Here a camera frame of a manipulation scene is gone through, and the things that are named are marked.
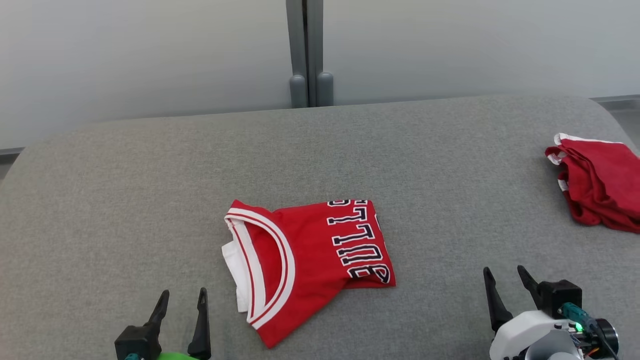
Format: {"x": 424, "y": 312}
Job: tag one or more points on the grey double partition post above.
{"x": 310, "y": 50}

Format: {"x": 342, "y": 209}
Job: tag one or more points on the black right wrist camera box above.
{"x": 560, "y": 297}

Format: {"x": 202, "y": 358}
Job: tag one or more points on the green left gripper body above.
{"x": 177, "y": 357}

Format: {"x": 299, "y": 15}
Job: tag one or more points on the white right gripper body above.
{"x": 520, "y": 332}

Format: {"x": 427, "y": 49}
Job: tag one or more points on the red jersey with black lettering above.
{"x": 310, "y": 250}

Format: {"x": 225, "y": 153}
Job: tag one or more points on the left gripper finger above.
{"x": 201, "y": 330}
{"x": 159, "y": 315}

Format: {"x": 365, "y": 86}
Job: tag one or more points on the red shorts with white stripe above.
{"x": 605, "y": 185}

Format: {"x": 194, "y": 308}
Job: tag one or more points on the grey baseboard rail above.
{"x": 617, "y": 102}
{"x": 11, "y": 155}

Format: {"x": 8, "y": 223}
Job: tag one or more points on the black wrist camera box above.
{"x": 135, "y": 342}
{"x": 560, "y": 297}

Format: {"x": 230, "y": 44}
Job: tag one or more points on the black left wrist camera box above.
{"x": 135, "y": 342}

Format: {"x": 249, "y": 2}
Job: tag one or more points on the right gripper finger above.
{"x": 531, "y": 285}
{"x": 497, "y": 305}

